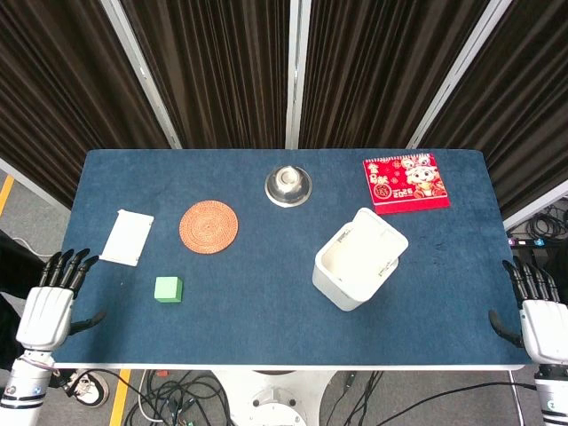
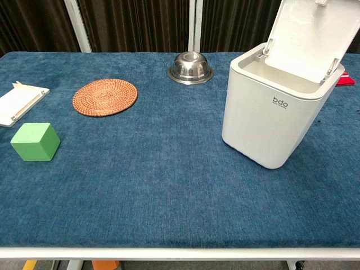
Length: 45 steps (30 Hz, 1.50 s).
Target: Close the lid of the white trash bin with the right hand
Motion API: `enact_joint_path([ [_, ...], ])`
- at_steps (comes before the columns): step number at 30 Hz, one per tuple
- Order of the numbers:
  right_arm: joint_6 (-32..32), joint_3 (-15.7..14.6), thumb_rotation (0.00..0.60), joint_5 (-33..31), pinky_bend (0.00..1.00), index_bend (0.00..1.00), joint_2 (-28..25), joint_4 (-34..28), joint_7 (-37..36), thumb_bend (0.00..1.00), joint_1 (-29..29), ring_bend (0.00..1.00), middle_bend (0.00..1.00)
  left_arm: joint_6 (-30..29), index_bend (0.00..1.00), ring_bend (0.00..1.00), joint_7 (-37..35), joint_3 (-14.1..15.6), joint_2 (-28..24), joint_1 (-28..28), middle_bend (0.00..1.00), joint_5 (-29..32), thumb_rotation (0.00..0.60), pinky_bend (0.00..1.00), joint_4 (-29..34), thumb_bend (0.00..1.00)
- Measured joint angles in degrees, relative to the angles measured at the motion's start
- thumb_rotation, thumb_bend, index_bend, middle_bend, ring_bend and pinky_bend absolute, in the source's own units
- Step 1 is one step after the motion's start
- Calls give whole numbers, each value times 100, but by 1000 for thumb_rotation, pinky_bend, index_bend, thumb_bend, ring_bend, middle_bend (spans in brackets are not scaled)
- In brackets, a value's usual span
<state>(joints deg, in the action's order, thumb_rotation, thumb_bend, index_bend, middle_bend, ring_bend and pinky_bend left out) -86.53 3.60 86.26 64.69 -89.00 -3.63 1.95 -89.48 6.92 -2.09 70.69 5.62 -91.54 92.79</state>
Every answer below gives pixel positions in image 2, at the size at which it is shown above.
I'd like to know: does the red cloth item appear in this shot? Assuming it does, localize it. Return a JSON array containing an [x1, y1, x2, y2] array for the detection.
[[336, 71, 357, 88]]

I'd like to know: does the green cube block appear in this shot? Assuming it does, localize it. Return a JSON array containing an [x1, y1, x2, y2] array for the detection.
[[10, 122, 61, 162]]

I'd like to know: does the dark pleated curtain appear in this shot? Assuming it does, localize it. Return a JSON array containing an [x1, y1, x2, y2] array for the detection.
[[0, 0, 283, 58]]

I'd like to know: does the inverted stainless steel bowl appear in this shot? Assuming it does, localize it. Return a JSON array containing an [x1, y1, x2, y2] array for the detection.
[[168, 51, 215, 84]]

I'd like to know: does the round woven rattan coaster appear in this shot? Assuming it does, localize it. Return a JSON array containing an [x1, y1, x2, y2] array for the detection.
[[72, 79, 139, 116]]

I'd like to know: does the white metal frame post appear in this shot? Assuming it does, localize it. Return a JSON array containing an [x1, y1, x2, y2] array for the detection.
[[187, 0, 204, 53], [63, 0, 93, 53]]

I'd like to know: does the white plastic tray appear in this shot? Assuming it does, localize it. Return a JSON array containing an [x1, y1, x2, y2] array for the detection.
[[0, 80, 51, 128]]

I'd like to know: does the orange object under table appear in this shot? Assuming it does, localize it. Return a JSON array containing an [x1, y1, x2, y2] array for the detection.
[[91, 260, 120, 270]]

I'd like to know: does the white table frame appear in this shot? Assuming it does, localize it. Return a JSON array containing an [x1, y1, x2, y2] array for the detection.
[[0, 246, 360, 270]]

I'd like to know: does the blue fabric table cover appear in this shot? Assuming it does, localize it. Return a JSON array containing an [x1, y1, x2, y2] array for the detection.
[[0, 51, 360, 249]]

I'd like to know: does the white plastic trash bin lid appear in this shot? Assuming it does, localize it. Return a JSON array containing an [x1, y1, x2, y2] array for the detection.
[[262, 0, 360, 86]]

